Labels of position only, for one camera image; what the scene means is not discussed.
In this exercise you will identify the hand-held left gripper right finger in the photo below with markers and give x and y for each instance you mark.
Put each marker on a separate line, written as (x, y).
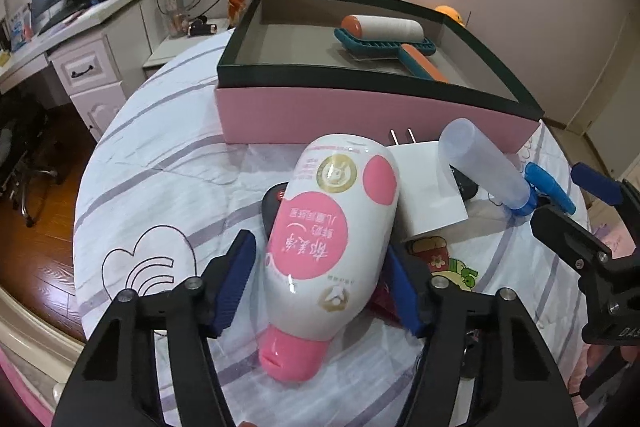
(405, 292)

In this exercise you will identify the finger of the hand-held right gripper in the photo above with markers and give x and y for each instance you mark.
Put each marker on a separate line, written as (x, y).
(592, 179)
(550, 189)

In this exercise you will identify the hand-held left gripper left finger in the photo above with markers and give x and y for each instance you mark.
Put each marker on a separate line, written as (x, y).
(235, 282)

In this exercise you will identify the translucent plastic tube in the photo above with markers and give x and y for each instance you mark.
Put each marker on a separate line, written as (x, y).
(475, 152)

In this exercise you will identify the pink and white lotion bottle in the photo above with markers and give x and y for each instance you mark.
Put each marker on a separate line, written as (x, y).
(325, 217)

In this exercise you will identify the pink box with dark rim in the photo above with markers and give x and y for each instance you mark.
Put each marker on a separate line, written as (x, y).
(300, 117)

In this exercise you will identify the red plastic object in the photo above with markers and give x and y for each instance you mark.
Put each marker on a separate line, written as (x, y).
(382, 302)

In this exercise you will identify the black remote control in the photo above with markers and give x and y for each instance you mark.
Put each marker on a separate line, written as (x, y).
(272, 207)

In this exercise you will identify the white plug charger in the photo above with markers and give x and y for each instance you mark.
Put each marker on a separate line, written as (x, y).
(425, 197)

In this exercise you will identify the orange plush toy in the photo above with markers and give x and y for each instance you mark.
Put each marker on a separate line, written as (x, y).
(450, 14)

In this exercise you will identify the pink cloth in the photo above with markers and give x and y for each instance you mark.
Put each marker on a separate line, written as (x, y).
(20, 392)

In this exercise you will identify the black office chair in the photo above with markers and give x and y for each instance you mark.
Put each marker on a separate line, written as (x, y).
(25, 162)

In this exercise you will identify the white nightstand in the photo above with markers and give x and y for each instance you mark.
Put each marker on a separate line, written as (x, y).
(185, 44)

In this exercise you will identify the small black device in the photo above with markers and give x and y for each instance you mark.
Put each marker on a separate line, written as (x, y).
(201, 28)

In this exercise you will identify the white desk with drawers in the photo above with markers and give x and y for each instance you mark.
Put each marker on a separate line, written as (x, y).
(85, 72)

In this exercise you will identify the orange snack packet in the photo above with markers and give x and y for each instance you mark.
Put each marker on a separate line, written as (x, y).
(237, 4)

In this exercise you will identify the orange capped clear bottle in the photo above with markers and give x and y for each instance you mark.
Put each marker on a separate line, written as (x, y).
(176, 9)

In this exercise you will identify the blue and white carton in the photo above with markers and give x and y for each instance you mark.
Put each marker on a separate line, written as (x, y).
(21, 29)

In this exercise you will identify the white bed frame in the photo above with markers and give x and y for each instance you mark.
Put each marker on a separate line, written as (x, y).
(35, 322)

